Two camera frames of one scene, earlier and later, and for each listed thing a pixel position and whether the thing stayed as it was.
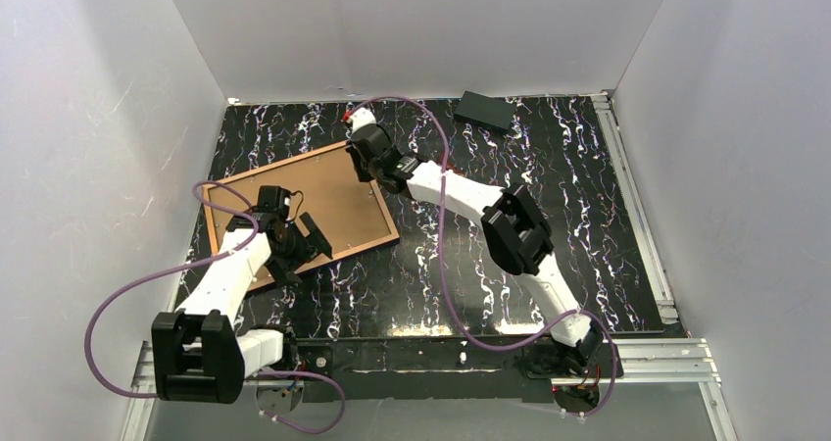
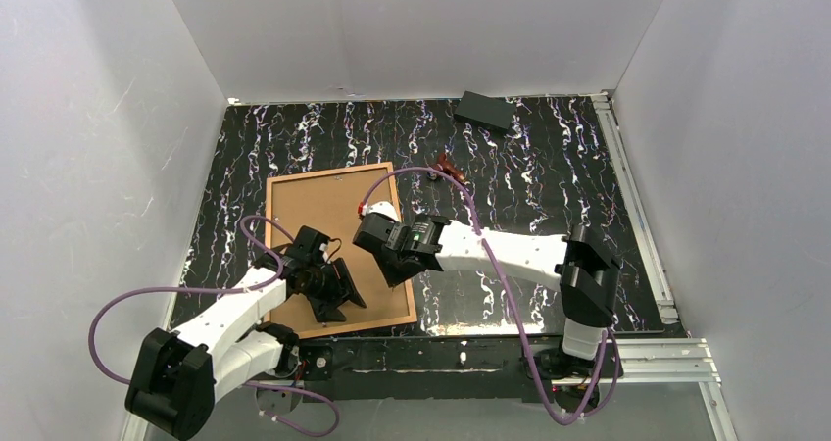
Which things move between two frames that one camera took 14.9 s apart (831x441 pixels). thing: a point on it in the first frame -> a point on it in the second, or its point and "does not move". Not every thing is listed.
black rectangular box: x=485 y=112 does not move
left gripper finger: x=317 y=238 -> x=348 y=286
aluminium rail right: x=605 y=105 does not move
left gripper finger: x=277 y=271 -> x=325 y=311
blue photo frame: x=347 y=212 -> x=327 y=202
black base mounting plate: x=423 y=367 does not move
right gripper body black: x=363 y=150 -> x=379 y=244
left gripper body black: x=297 y=247 -> x=330 y=282
